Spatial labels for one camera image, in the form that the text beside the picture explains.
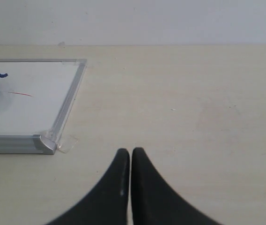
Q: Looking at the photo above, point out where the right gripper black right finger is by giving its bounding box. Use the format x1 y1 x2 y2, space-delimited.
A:
131 147 219 225

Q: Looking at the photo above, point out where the clear tape front right corner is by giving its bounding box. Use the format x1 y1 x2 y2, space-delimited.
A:
57 136 79 154

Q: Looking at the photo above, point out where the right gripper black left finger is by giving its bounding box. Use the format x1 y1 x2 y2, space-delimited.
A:
48 149 130 225

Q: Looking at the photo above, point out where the white board with aluminium frame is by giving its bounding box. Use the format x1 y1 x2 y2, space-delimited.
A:
0 59 87 155

